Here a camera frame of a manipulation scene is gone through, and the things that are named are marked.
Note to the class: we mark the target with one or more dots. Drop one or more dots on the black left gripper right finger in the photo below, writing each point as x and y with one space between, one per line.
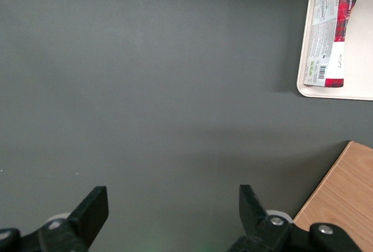
256 223

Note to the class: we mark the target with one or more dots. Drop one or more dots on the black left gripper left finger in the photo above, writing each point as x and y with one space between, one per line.
87 220

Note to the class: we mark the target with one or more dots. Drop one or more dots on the red tartan shortbread cookie box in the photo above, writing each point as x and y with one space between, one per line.
320 30

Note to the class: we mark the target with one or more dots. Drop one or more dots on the cream plastic tray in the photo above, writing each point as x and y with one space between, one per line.
358 59

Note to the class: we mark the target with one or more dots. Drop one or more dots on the wooden drawer cabinet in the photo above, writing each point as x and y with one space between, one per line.
344 193

